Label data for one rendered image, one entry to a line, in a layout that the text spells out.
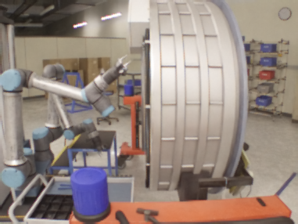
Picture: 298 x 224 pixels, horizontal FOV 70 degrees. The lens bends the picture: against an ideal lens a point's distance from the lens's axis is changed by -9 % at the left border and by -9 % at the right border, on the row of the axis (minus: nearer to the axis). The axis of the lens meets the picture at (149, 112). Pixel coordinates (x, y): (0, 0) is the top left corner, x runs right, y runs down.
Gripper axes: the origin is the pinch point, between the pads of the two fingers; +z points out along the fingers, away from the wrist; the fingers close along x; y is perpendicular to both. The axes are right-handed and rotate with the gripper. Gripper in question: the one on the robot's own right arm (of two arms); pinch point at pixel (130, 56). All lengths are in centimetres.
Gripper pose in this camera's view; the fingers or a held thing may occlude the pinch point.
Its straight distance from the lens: 140.9
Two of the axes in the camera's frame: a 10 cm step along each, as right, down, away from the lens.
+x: -4.8, -4.8, -7.3
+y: 3.7, 6.4, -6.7
